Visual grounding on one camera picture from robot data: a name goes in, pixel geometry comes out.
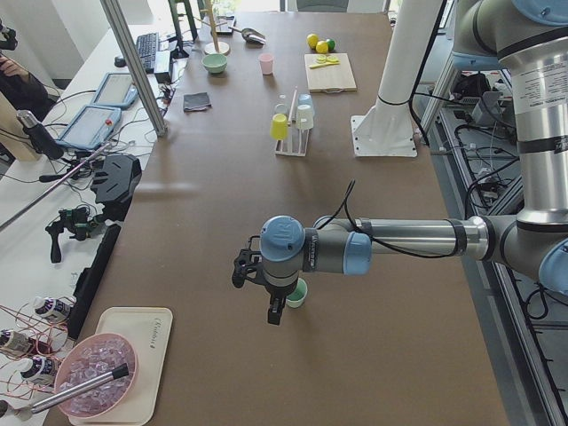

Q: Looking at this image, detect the green plastic cup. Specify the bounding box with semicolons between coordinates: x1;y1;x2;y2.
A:
286;278;308;309

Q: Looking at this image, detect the white wire cup rack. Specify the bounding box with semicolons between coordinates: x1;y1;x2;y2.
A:
274;88;313;157

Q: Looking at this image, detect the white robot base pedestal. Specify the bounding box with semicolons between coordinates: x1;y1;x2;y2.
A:
351;0;446;157

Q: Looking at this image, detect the grey cup on rack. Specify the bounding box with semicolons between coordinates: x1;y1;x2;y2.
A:
274;103;289;116

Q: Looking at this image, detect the light blue cup on rack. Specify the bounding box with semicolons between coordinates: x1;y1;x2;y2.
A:
297;93;313;107

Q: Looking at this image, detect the wooden cutting board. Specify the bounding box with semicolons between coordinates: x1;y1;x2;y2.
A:
304;53;357;92

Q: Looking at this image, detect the yellow plastic knife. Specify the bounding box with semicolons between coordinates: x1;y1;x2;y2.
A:
309;62;340;69

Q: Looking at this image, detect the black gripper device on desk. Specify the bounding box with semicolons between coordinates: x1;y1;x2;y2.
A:
91;154;142;221

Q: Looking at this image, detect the metal scoop handle in bowl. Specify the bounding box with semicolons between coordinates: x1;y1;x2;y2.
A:
30;363;130;414

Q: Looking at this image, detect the black computer mouse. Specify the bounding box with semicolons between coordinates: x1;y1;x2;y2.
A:
114;56;127;67

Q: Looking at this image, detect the yellow cup on rack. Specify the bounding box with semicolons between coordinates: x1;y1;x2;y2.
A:
270;113;288;140

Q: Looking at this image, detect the white cup on rack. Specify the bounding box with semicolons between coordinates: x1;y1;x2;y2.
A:
296;104;314;130

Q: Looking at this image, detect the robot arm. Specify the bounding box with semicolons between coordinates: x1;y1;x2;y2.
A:
255;1;567;325

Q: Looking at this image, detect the aluminium frame post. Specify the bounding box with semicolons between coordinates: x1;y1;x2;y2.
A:
100;0;167;138

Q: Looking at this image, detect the metal ice scoop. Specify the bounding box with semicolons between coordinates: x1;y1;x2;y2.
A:
230;26;266;45

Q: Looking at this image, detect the cream plastic tray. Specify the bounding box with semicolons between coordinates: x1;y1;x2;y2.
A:
70;307;173;425

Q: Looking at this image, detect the pink bowl of ice cubes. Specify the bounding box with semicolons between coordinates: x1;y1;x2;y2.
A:
54;333;138;419

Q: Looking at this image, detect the wooden mug tree stand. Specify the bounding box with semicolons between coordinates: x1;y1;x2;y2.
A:
195;0;231;56

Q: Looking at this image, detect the blue teach pendant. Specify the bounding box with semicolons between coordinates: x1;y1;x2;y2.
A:
91;73;138;110
55;105;122;150

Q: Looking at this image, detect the grey folded cloth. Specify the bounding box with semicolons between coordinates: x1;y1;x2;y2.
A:
183;92;211;112

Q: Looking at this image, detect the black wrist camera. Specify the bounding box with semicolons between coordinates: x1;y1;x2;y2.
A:
232;235;265;288

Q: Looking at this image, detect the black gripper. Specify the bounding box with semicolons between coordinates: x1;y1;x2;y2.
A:
267;291;288;326

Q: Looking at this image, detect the green bowl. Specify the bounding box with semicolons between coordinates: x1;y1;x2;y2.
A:
201;53;228;75

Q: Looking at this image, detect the yellow lemon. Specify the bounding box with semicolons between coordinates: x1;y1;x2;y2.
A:
315;40;329;54
306;34;319;49

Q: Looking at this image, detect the pink plastic cup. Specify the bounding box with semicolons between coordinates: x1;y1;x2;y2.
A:
258;53;274;75

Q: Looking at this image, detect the black keyboard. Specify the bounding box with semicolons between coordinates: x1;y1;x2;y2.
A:
136;32;159;74

